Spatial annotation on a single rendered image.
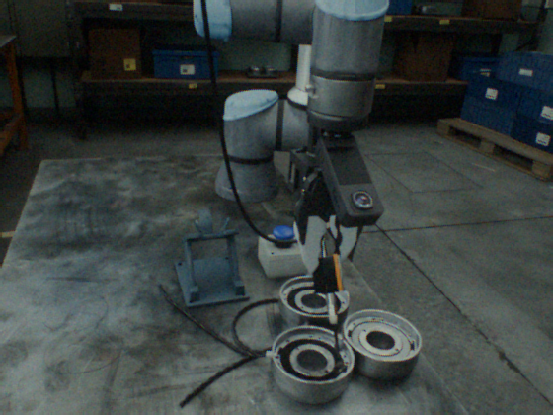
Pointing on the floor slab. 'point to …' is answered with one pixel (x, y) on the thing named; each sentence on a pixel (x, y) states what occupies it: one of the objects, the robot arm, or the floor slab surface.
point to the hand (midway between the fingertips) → (326, 266)
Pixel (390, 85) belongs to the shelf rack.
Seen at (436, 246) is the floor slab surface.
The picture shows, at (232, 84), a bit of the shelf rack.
